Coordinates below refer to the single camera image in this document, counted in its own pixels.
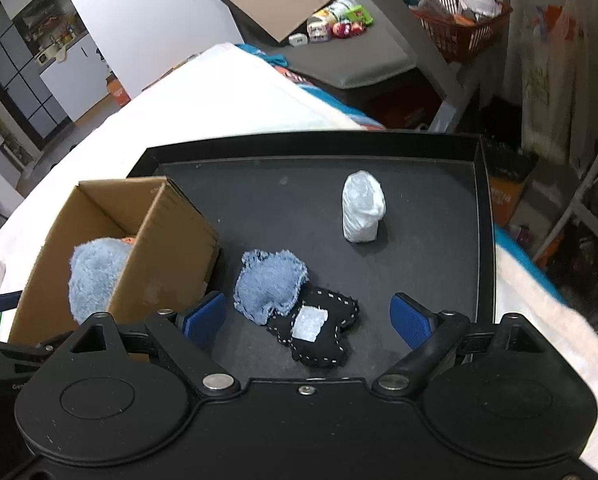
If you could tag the white plastic bundle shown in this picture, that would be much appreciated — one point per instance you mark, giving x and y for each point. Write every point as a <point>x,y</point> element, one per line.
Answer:
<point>363,207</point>

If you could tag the red toy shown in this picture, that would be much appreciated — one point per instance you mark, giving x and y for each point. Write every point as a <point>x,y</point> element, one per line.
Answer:
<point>347,29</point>

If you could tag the green toy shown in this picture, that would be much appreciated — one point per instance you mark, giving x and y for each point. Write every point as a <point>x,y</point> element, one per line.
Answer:
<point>360,15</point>

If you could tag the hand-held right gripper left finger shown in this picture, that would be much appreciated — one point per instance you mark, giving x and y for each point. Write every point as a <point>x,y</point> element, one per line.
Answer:
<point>205,317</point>

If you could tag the white charger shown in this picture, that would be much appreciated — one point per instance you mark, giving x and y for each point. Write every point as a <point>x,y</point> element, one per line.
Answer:
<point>297,40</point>

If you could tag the black stitched fabric pouch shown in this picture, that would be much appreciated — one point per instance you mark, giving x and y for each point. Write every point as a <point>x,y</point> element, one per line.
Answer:
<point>324,347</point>

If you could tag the black tray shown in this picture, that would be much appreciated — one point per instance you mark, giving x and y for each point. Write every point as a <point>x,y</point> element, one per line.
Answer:
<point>289,195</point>

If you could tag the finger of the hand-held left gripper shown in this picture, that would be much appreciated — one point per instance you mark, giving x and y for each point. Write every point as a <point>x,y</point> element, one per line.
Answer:
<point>1,301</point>

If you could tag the brown cardboard box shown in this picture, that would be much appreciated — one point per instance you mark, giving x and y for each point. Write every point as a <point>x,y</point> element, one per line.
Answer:
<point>174,240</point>

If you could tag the teal cloth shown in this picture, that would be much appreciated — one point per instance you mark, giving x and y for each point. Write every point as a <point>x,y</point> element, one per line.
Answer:
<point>264,55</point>

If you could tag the blue plush toy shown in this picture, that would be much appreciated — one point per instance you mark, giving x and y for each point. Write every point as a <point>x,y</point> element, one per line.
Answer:
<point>96,275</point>

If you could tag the white cube toy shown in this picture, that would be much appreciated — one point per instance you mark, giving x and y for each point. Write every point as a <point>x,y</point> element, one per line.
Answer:
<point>318,30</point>

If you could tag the red plastic basket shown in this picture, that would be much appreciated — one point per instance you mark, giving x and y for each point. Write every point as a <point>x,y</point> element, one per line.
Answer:
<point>461,25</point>

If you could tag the orange and black box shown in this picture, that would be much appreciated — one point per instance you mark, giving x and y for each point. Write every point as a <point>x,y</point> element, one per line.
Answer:
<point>509,185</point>

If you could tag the white and yellow can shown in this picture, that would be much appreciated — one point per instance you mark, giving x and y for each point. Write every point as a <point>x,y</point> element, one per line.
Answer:
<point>340,10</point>

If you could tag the white bed blanket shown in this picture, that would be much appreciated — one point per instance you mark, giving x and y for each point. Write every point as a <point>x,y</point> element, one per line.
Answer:
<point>194,105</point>

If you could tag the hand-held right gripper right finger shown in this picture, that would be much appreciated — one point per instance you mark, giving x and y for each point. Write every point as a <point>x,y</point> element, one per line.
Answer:
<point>411,325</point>

